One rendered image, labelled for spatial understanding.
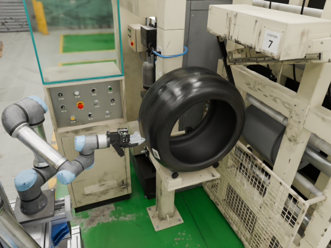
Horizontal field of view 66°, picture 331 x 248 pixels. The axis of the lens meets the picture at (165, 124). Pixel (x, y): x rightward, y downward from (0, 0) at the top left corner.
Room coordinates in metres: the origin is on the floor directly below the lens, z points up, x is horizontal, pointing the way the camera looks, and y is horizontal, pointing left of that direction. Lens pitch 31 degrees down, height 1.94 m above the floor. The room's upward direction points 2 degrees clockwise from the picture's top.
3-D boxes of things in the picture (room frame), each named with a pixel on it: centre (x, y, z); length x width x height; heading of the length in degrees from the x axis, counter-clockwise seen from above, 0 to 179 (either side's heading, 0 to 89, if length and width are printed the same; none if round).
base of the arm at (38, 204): (1.05, 0.77, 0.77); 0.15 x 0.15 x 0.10
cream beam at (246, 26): (1.35, -0.45, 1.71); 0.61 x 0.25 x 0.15; 22
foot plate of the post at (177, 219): (1.58, -0.01, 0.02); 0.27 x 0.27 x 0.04; 22
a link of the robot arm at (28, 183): (1.05, 0.77, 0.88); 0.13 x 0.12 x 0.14; 158
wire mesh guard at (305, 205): (1.26, -0.52, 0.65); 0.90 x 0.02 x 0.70; 22
